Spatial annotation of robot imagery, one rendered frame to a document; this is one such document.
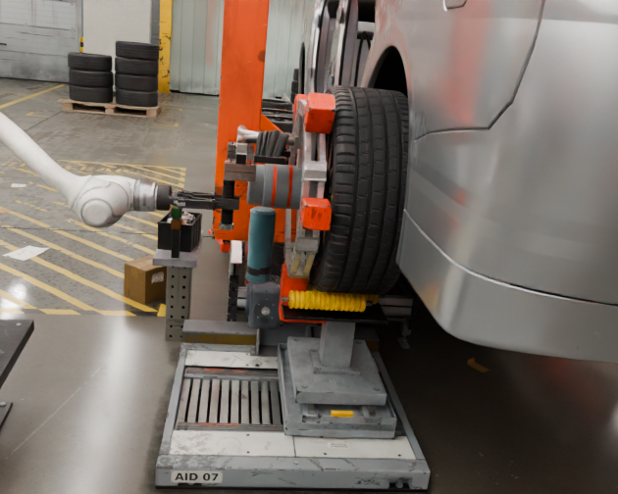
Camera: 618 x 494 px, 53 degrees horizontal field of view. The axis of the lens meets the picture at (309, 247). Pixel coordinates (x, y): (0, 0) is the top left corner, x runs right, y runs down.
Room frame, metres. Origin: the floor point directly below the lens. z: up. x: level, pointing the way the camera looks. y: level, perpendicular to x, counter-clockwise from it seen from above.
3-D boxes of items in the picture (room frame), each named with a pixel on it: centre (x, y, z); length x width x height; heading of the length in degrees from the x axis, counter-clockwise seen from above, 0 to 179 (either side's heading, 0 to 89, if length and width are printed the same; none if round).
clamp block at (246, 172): (1.78, 0.22, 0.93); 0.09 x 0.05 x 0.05; 97
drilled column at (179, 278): (2.53, 0.55, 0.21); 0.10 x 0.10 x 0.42; 7
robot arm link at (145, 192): (1.75, 0.48, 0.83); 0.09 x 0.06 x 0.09; 8
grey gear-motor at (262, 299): (2.29, 0.02, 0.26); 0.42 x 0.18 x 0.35; 97
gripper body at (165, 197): (1.76, 0.41, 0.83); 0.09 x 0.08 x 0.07; 98
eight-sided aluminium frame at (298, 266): (1.98, 0.04, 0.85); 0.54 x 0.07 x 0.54; 7
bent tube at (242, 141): (1.86, 0.15, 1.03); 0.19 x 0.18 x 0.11; 97
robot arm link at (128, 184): (1.72, 0.58, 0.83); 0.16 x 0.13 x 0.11; 98
